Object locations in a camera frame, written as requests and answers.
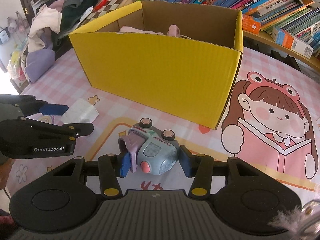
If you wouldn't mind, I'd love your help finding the blue toy truck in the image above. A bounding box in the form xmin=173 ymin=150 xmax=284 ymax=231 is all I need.
xmin=118 ymin=118 xmax=180 ymax=175

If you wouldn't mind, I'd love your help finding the large white charger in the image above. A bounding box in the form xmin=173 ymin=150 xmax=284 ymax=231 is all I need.
xmin=61 ymin=99 xmax=99 ymax=124

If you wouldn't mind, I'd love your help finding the pink plush toy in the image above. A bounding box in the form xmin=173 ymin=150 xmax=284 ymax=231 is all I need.
xmin=119 ymin=26 xmax=163 ymax=35

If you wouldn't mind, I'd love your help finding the pink small case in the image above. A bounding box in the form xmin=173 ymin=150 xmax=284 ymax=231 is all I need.
xmin=167 ymin=24 xmax=181 ymax=37

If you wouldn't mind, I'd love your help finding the pile of clothes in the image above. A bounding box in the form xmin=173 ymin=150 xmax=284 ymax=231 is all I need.
xmin=7 ymin=0 xmax=99 ymax=84

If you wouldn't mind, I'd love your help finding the pink cartoon table mat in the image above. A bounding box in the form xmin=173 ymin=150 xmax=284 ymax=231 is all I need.
xmin=7 ymin=48 xmax=319 ymax=204

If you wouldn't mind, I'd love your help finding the yellow cardboard box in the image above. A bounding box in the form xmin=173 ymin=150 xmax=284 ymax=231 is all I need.
xmin=69 ymin=1 xmax=243 ymax=129

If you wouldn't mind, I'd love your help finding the wooden chess board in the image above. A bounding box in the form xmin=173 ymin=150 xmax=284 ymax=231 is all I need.
xmin=81 ymin=0 xmax=137 ymax=26

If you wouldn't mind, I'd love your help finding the orange white medicine box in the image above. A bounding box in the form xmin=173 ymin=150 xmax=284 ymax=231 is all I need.
xmin=271 ymin=27 xmax=313 ymax=59

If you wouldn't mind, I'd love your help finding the row of books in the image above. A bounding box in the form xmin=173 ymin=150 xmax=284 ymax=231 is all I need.
xmin=164 ymin=0 xmax=319 ymax=56

